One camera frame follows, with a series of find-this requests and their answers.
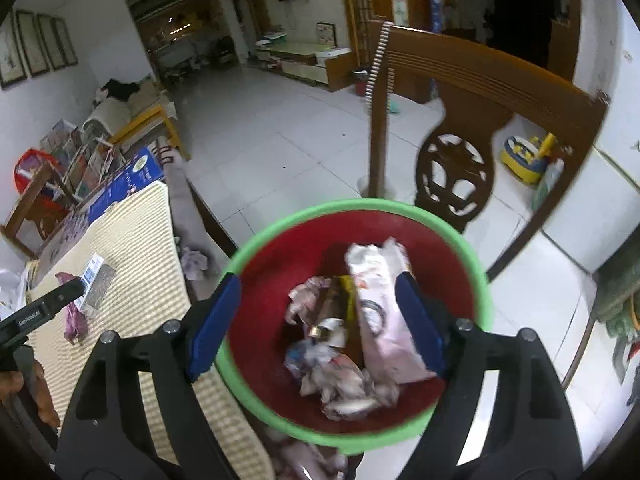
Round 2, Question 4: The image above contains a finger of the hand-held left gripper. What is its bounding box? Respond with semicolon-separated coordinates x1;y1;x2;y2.
50;278;88;313

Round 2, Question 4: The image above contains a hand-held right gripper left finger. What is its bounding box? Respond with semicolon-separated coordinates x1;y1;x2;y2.
55;272;243;480

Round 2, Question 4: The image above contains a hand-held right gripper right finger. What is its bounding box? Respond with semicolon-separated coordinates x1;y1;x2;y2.
394;271;586;480

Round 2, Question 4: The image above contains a purple snack wrapper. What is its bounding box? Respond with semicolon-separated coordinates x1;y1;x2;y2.
55;271;90;346

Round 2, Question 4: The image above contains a pink snack packet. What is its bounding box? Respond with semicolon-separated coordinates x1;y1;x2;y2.
345;237;441;383

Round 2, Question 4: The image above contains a red bin with green rim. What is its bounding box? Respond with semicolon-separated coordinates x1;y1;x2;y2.
214;198;495;457

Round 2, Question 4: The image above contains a yellow drink carton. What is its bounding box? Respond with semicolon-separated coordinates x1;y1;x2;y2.
312;275;361;341

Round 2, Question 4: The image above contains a person's left hand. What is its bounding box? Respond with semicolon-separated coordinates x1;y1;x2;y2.
0;360;61;426

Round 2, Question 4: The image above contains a white and blue small box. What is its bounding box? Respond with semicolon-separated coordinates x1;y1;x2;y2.
80;254;117;311

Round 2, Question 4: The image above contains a yellow checked table mat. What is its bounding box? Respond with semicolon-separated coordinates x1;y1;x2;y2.
25;180;276;480

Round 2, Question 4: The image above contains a crumpled printed paper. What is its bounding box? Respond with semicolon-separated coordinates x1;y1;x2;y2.
300;355;401;418
285;277;333;326

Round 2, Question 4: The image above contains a plain wooden chair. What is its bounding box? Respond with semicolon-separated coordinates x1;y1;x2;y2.
0;160;81;261

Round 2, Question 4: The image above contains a red plastic basket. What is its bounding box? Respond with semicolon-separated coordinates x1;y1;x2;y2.
13;147;56;196

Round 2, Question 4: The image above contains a white book rack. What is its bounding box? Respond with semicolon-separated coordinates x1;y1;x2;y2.
40;119;126;201

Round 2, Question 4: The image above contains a blue flat box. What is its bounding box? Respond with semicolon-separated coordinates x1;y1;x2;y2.
65;147;166;231

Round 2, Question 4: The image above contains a green detergent bottle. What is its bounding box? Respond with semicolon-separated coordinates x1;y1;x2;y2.
532;157;566;211

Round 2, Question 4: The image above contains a yellow wooden sofa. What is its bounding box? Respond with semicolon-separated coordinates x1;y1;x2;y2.
82;77;186;161

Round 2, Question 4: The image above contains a white refrigerator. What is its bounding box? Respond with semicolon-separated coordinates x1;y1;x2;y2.
540;0;640;276

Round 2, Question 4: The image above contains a yellow toy potty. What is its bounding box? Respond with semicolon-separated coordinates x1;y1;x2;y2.
500;132;558;188

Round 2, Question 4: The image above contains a black cloth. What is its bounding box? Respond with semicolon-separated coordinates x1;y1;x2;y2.
105;79;142;102

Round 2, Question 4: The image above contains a carved wooden chair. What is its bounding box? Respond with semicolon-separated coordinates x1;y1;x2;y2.
367;20;611;281

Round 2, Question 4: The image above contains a low television cabinet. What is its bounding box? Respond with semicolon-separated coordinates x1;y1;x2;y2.
252;40;353;92

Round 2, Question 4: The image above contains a wooden lattice partition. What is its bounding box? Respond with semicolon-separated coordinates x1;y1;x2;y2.
340;0;381;73

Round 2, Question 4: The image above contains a framed wall picture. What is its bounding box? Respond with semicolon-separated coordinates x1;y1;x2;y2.
36;12;68;72
0;22;28;90
15;9;51;78
51;16;79;67

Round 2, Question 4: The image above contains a white bead chain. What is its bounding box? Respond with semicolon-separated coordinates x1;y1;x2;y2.
365;21;393;106

